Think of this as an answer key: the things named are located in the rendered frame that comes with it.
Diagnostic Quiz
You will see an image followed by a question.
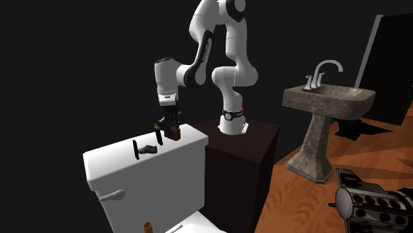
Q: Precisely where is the dark robot stand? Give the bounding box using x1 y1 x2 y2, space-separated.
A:
193 115 281 233

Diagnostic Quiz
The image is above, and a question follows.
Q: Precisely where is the small grey lumpy object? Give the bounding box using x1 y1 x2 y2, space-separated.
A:
138 144 159 155

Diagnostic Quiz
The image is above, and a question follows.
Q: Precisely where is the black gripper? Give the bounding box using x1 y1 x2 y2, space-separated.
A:
153 105 183 146

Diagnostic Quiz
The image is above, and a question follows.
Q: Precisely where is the white toilet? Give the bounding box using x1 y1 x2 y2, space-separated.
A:
82 123 227 233

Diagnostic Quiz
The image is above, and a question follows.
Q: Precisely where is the black and silver machine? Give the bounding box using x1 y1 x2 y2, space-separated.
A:
328 167 413 233

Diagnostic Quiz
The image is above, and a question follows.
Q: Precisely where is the grey stone pedestal sink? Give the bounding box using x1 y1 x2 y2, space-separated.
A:
281 59 377 185

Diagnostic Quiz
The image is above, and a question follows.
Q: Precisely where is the dark door with grey frame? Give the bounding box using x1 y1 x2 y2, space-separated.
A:
353 14 413 127

